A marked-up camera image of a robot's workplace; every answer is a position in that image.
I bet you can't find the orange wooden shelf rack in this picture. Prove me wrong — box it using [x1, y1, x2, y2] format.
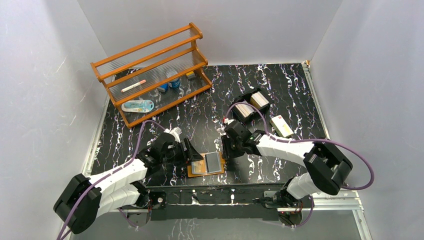
[90, 22, 212, 128]

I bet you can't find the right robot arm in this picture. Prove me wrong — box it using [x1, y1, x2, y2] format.
[221, 118, 353, 207]

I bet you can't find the black card tray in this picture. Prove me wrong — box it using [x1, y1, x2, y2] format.
[230, 87, 274, 124]

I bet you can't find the small grey yellow block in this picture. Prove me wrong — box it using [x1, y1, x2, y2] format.
[185, 71, 196, 80]

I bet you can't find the small blue block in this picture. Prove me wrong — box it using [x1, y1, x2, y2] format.
[157, 84, 169, 93]

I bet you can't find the blue packaged item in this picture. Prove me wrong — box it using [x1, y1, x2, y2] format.
[121, 99, 155, 113]

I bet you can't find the white card stack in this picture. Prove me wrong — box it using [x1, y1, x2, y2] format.
[250, 91, 270, 110]
[235, 104, 255, 119]

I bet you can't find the blue white can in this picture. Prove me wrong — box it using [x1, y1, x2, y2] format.
[167, 72, 181, 89]

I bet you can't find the white box with red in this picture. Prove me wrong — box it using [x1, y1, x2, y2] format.
[270, 115, 294, 138]

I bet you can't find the white pink pen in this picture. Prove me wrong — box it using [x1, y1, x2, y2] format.
[120, 79, 146, 93]

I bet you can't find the dark grey card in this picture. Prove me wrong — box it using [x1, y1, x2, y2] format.
[205, 151, 222, 173]

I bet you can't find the orange card holder wallet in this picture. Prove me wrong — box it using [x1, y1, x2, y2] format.
[187, 151, 226, 178]

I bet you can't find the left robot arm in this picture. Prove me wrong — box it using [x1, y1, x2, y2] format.
[53, 127, 204, 234]

